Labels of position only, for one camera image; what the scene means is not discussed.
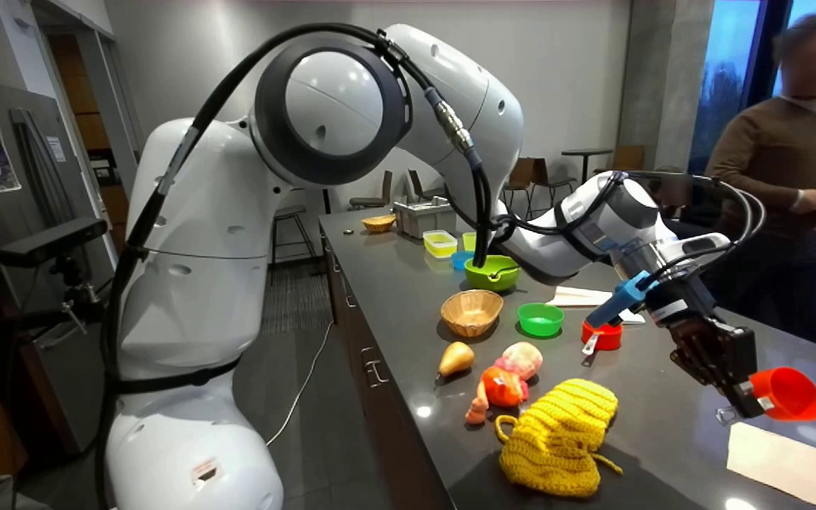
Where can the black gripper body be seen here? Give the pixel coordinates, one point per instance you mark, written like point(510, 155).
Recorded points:
point(713, 353)

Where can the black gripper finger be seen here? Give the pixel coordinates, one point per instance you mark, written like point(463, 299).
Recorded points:
point(741, 400)

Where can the orange measuring cup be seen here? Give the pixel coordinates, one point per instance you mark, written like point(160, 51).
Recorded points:
point(784, 391)
point(598, 337)

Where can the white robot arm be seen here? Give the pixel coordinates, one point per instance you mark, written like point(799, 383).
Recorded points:
point(322, 105)

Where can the white paper near edge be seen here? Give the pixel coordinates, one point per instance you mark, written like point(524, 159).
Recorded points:
point(771, 459)

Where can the small green bowl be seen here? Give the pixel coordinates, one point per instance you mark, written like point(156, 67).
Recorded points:
point(540, 322)

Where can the yellow knitted cloth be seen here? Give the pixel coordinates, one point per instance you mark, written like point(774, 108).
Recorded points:
point(553, 446)

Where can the toy pink onion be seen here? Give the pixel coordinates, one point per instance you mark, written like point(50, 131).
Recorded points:
point(523, 357)

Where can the standing person brown sweater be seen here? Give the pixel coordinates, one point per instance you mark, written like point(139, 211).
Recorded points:
point(769, 150)

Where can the toy orange tomato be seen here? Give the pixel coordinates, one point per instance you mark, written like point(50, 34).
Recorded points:
point(503, 387)

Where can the lime green mixing bowl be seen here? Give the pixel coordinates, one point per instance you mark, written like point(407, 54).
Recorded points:
point(496, 272)

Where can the toy carrot piece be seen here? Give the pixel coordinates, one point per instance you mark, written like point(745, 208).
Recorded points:
point(479, 410)

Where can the wicker basket bowl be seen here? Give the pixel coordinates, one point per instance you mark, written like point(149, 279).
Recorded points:
point(472, 313)

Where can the toy pear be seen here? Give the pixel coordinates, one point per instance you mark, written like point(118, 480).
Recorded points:
point(455, 360)

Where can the blue small bowl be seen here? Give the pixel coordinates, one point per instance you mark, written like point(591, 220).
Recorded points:
point(456, 261)

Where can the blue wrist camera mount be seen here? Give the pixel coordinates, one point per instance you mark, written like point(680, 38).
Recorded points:
point(628, 296)

